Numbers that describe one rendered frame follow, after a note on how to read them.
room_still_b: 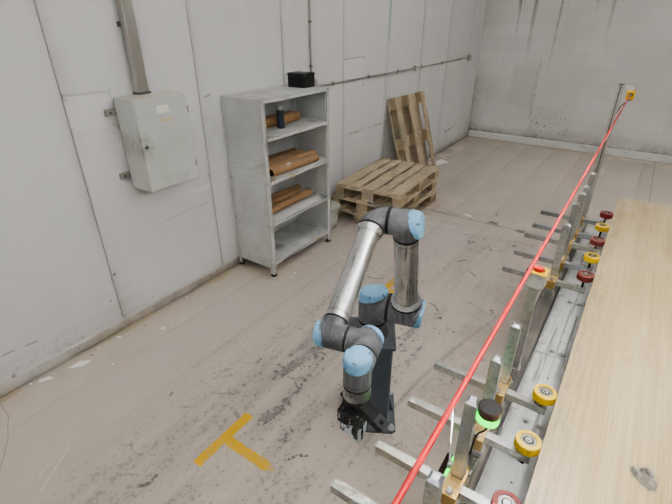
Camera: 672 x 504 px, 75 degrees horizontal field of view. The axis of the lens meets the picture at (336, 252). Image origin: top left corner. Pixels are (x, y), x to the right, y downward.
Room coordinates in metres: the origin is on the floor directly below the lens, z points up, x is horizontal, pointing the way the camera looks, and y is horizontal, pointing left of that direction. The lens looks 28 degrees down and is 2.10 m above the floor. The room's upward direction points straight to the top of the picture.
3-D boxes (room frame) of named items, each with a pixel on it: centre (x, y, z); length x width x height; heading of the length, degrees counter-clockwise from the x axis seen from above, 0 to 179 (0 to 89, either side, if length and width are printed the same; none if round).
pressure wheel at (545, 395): (1.16, -0.76, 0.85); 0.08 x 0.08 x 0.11
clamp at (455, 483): (0.85, -0.36, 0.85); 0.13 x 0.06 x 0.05; 146
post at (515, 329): (1.28, -0.66, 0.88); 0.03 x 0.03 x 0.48; 56
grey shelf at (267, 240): (3.94, 0.49, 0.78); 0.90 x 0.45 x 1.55; 146
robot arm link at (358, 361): (1.03, -0.07, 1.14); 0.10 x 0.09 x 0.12; 160
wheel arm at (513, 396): (1.28, -0.59, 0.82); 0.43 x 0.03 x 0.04; 56
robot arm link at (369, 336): (1.14, -0.10, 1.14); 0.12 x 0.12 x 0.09; 70
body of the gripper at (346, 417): (1.03, -0.06, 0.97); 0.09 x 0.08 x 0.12; 56
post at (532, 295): (1.50, -0.80, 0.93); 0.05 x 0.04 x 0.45; 146
